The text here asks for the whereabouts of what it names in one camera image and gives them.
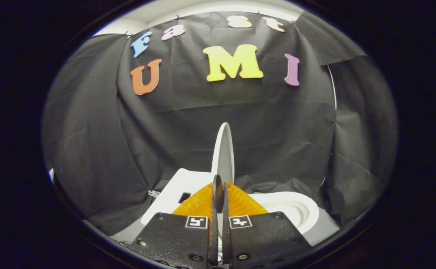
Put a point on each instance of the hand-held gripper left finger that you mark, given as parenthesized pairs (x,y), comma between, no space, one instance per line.
(215,209)

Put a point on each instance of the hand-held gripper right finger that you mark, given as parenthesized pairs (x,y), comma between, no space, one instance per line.
(225,209)

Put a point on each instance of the white toilet lid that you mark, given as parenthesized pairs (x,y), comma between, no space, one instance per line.
(223,157)

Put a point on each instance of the white toilet with tank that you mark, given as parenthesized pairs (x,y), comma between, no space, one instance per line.
(177,183)

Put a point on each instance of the white toilet seat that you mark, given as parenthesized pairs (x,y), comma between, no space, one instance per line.
(309,209)

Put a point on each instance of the black backdrop cloth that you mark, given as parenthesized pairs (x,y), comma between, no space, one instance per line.
(188,123)

